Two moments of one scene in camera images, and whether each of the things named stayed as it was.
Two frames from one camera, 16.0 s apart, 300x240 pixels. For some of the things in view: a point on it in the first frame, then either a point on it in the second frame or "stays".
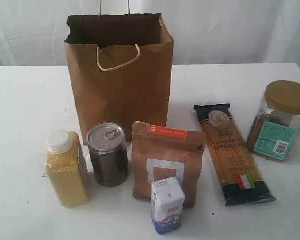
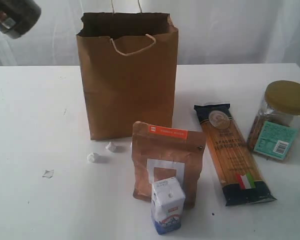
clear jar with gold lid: (283, 121) stays
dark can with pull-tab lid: (107, 143) to (13, 18)
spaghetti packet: (242, 180) stays
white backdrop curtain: (32, 33) stays
